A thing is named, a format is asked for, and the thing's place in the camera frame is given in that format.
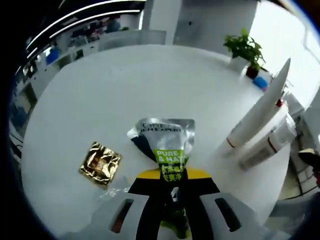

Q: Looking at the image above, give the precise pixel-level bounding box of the small white pump bottle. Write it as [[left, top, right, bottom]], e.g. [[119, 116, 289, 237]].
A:
[[238, 117, 299, 171]]

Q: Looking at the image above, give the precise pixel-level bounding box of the dark red pot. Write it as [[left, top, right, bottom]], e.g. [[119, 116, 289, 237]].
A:
[[245, 64, 261, 79]]

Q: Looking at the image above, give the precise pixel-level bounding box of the small clear skincare sachet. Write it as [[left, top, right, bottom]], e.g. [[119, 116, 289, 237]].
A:
[[96, 175, 133, 201]]

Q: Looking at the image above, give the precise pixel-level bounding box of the blue plastic object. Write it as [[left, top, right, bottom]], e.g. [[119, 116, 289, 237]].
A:
[[252, 75, 268, 89]]

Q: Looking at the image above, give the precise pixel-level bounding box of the green potted plant white pot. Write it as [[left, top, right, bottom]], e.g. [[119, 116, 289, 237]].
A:
[[222, 27, 266, 74]]

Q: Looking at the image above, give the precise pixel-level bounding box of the ceiling light strip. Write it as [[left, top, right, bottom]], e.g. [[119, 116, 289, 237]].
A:
[[25, 9, 141, 50], [48, 16, 140, 39]]

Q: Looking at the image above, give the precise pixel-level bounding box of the gold foil skincare sachet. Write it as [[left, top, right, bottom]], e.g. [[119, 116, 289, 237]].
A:
[[78, 141, 123, 190]]

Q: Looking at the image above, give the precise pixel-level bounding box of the blue storage bin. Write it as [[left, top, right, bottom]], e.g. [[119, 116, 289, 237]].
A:
[[45, 48, 61, 65]]

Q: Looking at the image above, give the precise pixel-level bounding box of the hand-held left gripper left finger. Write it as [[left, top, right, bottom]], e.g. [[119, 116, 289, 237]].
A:
[[62, 167, 163, 240]]

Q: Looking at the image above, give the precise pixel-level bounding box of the white skincare tube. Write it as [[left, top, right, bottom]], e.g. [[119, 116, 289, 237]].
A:
[[219, 57, 293, 159]]

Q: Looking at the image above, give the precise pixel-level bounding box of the green black skincare sachet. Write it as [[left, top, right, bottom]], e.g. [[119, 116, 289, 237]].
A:
[[126, 117, 196, 236]]

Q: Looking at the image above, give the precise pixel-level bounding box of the grey office chair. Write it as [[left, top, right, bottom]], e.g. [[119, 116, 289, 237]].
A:
[[272, 194, 320, 240]]

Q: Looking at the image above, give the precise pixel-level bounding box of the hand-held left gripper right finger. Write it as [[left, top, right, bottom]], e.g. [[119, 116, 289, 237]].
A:
[[183, 167, 274, 240]]

